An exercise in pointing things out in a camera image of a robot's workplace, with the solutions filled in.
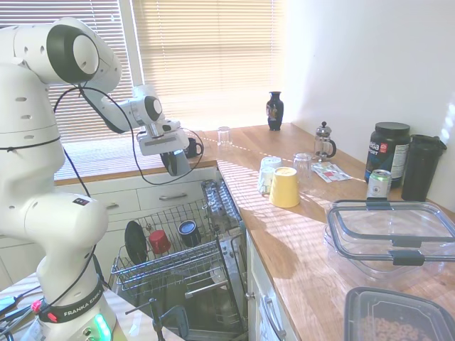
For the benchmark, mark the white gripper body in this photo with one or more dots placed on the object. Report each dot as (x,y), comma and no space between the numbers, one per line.
(163,144)

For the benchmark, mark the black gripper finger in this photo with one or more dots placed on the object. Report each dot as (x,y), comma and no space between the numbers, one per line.
(177,153)

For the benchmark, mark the grey mug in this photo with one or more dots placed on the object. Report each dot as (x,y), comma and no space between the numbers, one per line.
(183,165)

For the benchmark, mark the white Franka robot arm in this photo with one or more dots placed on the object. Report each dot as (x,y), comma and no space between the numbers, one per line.
(21,142)

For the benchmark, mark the black mug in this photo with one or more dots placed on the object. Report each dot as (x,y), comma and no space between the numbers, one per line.
(192,149)

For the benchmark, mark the navy mug with white rim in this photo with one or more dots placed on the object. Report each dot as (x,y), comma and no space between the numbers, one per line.
(188,232)

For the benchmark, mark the red enamel mug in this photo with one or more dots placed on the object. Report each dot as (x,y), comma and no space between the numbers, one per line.
(159,241)

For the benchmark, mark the white textured cup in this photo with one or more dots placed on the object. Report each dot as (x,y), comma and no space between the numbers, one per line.
(271,163)
(264,184)

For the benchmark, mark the yellow cup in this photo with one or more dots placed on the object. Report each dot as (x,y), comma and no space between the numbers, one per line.
(284,188)

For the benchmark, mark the small clear drinking glass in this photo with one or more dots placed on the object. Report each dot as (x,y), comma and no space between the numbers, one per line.
(224,136)

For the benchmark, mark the stainless dishwasher body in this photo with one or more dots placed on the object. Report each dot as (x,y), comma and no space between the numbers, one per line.
(220,202)

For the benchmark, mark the black plate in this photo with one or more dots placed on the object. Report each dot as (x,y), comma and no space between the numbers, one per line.
(134,241)

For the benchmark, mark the wide window blind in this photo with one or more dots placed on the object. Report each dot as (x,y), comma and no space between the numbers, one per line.
(213,53)

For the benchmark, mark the dark blue vase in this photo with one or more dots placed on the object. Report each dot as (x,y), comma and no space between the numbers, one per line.
(274,113)

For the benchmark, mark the clear plastic tumbler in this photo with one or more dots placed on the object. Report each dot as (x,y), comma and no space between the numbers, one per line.
(303,172)

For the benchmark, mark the white round dish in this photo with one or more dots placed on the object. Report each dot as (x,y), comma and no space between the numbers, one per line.
(217,275)

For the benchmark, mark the narrow window blind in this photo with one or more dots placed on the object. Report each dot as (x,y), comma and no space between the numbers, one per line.
(99,21)

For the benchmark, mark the glass french press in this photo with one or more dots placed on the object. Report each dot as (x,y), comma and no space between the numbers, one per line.
(322,145)

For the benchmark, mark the printed paper packets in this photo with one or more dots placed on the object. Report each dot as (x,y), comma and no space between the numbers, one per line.
(332,174)

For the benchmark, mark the silver cabinet knob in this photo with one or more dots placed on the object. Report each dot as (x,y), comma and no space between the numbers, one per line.
(250,295)

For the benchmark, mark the black metal clamp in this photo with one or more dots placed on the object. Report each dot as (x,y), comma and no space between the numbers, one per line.
(153,316)

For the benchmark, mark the white and green drink can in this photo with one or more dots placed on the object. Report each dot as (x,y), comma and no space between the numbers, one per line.
(378,184)

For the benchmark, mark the black protein powder tub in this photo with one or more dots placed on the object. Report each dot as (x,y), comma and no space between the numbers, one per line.
(389,152)

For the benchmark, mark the clear food container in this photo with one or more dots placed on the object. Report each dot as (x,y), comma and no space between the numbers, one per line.
(355,270)

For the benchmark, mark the clear container with latched lid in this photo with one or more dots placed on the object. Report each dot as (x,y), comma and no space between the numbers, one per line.
(391,220)

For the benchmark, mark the black shaker bottle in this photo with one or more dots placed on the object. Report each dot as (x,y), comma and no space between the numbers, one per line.
(423,170)

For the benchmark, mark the dark lidded container with cereal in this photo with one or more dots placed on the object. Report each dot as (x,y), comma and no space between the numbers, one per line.
(391,323)

